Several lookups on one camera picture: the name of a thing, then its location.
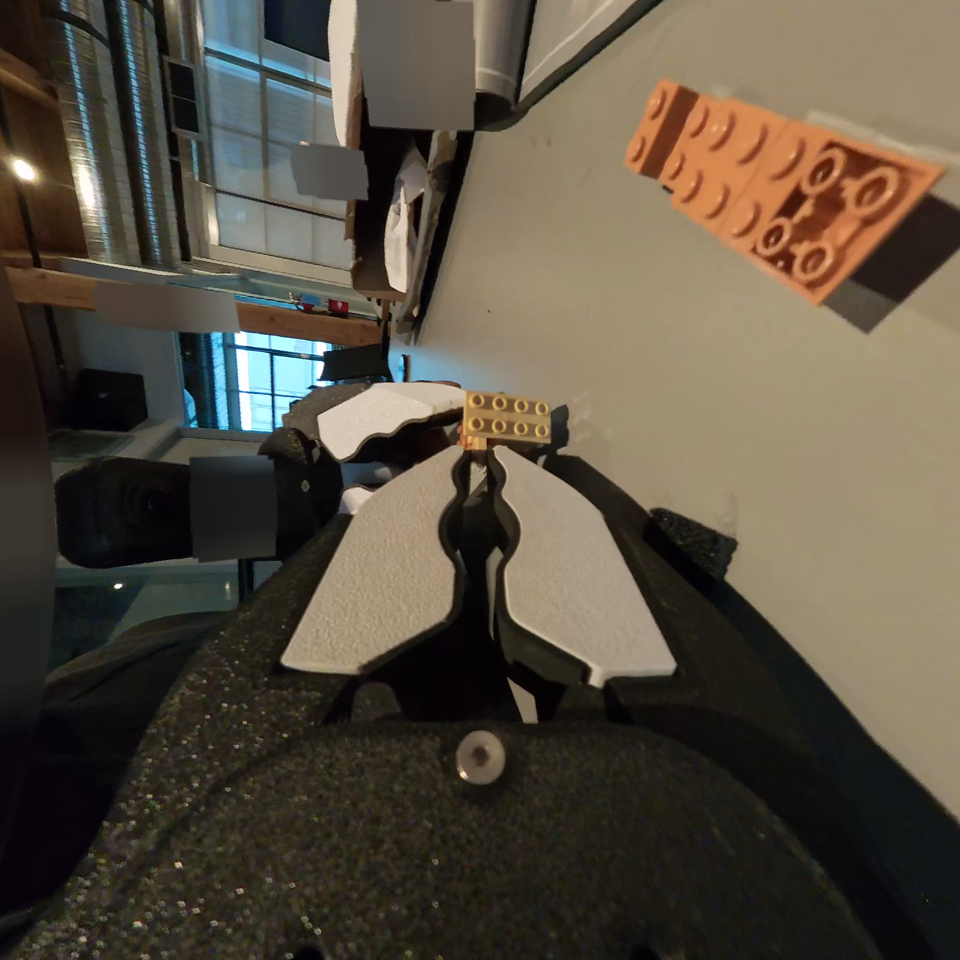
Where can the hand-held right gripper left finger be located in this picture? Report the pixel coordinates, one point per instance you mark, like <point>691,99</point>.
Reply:
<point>375,577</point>

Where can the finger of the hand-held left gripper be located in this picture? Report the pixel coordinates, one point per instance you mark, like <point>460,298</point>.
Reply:
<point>375,424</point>
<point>367,474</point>

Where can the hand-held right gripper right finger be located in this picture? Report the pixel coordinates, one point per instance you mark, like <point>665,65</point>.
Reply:
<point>577,577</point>

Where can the brown brick assembly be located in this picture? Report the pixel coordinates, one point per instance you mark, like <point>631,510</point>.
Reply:
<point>469,445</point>

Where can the tan studded brick plate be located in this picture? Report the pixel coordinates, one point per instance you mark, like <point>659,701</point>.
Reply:
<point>506,420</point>

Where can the grey desk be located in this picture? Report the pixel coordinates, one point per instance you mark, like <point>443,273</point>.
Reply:
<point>675,465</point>

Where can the black box speaker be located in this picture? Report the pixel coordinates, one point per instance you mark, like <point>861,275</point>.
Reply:
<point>112,399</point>

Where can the cardboard box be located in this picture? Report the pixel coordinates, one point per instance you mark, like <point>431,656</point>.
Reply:
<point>435,225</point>

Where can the white crumpled paper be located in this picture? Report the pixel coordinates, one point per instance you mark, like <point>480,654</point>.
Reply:
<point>401,217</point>

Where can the wooden ceiling beam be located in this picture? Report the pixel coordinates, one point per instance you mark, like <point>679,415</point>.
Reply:
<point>45,281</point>

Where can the large paned window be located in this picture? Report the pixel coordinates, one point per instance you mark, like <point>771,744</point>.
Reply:
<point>262,150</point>

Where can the round ceiling lamp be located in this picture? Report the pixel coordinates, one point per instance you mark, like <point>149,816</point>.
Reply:
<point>22,169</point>

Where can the orange brick assembly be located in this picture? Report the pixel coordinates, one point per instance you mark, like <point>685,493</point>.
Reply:
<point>772,195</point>

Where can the grey board with dark edge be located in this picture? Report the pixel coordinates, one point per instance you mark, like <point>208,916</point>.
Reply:
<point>577,37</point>

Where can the silver ventilation duct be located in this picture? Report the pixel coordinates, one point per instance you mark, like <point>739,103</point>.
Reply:
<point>112,135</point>

